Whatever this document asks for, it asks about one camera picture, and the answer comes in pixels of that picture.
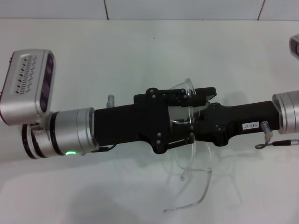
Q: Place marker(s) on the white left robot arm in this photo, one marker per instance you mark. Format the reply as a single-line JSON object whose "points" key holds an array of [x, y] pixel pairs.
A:
{"points": [[70, 130]]}

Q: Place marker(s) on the right gripper silver connector stud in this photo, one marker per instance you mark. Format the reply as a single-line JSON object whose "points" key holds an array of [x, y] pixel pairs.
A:
{"points": [[267, 129]]}

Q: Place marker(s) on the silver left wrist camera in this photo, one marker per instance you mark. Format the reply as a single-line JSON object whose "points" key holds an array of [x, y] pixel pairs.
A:
{"points": [[23, 88]]}

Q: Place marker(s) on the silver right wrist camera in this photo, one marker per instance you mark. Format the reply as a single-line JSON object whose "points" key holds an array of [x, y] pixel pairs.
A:
{"points": [[294, 45]]}

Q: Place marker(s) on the clear white glasses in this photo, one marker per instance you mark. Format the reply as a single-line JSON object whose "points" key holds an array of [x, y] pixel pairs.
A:
{"points": [[188, 85]]}

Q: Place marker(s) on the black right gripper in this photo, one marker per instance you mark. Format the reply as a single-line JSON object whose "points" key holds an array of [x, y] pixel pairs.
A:
{"points": [[243, 116]]}

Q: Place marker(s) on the gripper silver connector stud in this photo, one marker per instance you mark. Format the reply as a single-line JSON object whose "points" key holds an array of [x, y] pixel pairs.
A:
{"points": [[267, 129], [110, 100]]}

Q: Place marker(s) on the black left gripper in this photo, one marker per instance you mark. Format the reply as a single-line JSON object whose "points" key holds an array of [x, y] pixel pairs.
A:
{"points": [[130, 123]]}

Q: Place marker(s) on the left gripper silver connector stud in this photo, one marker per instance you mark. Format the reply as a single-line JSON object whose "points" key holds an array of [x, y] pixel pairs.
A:
{"points": [[110, 100]]}

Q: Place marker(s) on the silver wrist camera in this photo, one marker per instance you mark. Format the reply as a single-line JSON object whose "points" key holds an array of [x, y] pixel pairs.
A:
{"points": [[23, 88], [294, 45]]}

